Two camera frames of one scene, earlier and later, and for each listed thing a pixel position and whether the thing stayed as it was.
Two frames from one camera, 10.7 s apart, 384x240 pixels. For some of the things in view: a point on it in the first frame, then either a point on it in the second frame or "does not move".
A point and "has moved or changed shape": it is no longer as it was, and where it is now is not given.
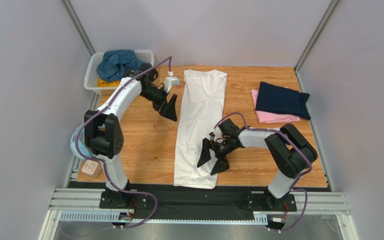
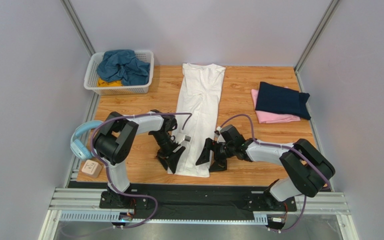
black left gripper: (168, 110) to (172, 161)
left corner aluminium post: (70, 11) does not move
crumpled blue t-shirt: (114, 63) does not move
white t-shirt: (201, 112) has moved or changed shape
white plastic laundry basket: (91, 77) does not move
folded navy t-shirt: (274, 99) does not move
